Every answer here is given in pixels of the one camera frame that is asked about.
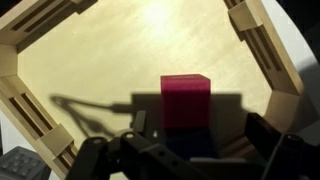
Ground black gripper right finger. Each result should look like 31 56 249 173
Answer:
244 113 282 161

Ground grey keypad device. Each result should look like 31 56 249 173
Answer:
0 146 51 180

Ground pink block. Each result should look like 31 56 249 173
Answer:
160 74 211 129

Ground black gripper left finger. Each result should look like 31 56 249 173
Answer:
133 111 147 134

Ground wooden tray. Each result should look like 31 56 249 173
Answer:
0 0 304 177

